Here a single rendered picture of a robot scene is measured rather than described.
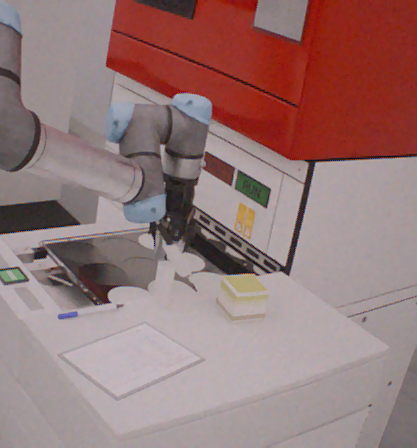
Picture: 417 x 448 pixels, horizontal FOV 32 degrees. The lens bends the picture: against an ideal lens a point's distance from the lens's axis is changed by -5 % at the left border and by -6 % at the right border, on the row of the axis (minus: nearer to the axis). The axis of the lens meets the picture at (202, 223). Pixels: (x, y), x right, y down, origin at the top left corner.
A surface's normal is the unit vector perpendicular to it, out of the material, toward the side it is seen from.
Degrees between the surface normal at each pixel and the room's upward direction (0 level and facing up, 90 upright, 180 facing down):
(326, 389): 90
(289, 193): 90
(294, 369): 0
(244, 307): 90
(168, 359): 0
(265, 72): 90
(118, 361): 0
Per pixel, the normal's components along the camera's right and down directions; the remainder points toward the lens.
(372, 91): 0.58, 0.40
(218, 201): -0.80, 0.10
